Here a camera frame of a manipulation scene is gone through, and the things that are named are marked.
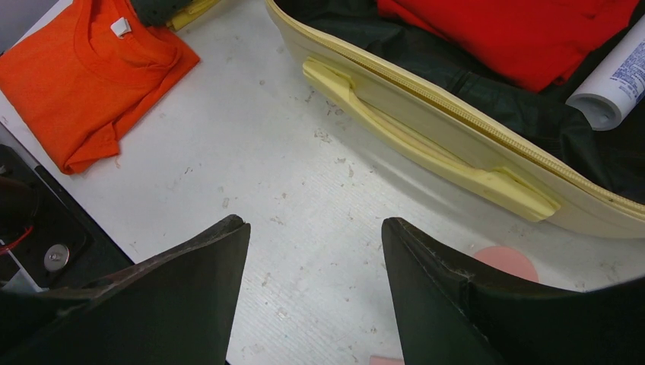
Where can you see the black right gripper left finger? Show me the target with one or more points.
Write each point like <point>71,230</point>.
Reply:
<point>176,307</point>

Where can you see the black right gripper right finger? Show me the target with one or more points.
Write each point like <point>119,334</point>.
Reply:
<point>453,309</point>

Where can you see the white spray bottle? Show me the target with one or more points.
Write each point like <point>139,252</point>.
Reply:
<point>616,85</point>

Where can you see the red printed t-shirt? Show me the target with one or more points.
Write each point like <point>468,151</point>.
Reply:
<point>532,44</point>

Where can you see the dark grey dotted cloth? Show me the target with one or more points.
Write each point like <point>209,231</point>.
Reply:
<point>157,12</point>

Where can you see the yellow t-shirt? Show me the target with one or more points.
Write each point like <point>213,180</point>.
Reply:
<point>191,12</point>

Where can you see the round pink soap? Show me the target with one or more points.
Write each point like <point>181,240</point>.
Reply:
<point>509,260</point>

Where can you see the pink square sponge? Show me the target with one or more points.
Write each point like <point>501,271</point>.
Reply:
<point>378,360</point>

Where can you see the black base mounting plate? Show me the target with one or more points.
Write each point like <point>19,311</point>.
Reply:
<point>47,239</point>

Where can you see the yellow open suitcase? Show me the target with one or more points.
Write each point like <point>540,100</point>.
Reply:
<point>527,154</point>

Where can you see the orange folded t-shirt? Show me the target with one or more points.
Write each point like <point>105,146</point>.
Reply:
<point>82,81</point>

